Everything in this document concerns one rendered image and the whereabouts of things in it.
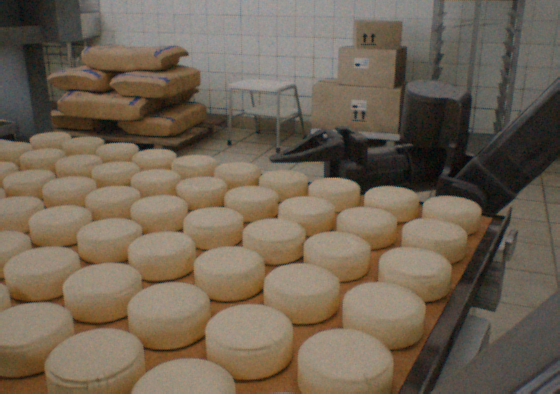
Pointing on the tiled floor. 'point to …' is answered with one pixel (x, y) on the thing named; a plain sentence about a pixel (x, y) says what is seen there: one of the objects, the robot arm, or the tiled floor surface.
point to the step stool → (267, 106)
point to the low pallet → (146, 135)
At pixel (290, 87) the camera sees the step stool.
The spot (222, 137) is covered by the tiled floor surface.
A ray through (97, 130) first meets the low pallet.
